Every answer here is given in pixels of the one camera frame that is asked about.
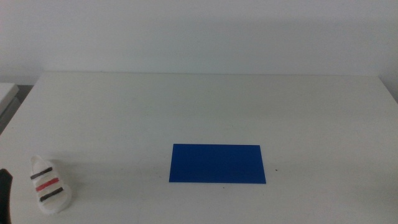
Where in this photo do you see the blue rectangular mat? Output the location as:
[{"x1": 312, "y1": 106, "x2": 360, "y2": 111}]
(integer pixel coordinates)
[{"x1": 169, "y1": 143, "x2": 267, "y2": 185}]

